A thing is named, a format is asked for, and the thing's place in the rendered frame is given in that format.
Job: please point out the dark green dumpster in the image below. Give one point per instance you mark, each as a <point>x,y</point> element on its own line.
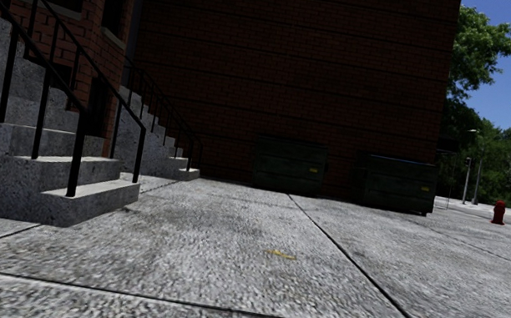
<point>289,165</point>
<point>396,183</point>

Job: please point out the dark red brick building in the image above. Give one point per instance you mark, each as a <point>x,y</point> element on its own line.
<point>292,63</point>

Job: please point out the trees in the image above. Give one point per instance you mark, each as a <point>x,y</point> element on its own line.
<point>465,118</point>

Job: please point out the red fire hydrant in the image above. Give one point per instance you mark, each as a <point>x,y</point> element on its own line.
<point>499,212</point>

